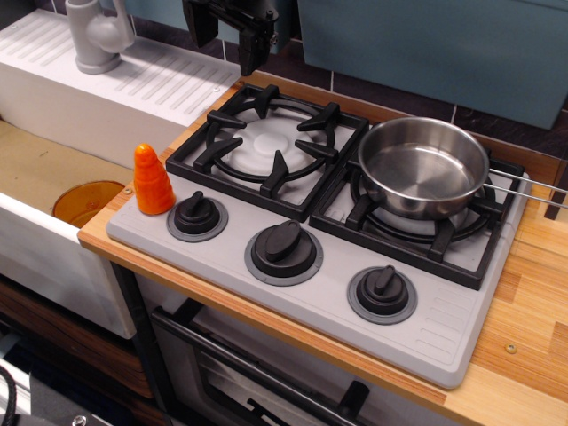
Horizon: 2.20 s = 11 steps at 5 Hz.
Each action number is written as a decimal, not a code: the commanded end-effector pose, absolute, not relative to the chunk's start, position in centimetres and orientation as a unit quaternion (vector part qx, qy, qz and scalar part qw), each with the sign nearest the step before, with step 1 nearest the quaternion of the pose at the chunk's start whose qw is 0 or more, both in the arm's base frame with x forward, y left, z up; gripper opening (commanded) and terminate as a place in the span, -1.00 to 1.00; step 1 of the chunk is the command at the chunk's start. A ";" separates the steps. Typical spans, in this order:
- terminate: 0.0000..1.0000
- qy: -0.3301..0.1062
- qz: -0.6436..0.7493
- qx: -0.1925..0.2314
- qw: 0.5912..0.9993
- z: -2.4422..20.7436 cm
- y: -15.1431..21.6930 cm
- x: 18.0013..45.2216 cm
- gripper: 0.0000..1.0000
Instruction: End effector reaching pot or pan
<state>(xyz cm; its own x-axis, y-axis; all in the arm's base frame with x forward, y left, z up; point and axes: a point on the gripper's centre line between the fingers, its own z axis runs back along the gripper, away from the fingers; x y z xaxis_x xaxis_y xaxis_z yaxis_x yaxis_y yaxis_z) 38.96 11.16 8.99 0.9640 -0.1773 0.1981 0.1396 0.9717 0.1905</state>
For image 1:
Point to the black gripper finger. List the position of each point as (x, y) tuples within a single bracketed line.
[(202, 25), (255, 44)]

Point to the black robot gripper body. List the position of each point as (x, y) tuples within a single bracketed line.
[(238, 14)]

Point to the stainless steel pan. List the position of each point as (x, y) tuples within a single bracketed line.
[(426, 169)]

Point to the grey toy faucet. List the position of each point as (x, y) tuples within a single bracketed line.
[(99, 39)]

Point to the black left burner grate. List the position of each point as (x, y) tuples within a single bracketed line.
[(272, 151)]

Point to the black burner grate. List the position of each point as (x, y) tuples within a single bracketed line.
[(272, 151), (459, 248)]

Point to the grey toy stove top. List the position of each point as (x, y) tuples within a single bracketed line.
[(435, 343)]

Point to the orange plastic carrot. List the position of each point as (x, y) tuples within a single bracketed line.
[(153, 189)]

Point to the white toy sink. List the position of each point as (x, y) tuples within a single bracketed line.
[(61, 128)]

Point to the black left stove knob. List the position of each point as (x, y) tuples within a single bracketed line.
[(197, 219)]

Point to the black stove knob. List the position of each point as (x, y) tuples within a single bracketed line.
[(197, 219), (382, 295), (284, 255)]

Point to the black middle stove knob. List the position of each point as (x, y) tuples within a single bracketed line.
[(284, 255)]

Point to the orange sink drain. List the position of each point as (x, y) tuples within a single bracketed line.
[(78, 205)]

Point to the teal cabinet panel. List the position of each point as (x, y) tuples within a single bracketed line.
[(505, 58)]

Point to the black right stove knob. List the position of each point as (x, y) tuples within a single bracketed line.
[(382, 295)]

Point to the black right burner grate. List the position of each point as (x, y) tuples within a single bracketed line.
[(459, 248)]

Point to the toy oven door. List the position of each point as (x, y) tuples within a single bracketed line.
[(241, 376)]

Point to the black oven door handle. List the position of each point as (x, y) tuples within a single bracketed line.
[(343, 414)]

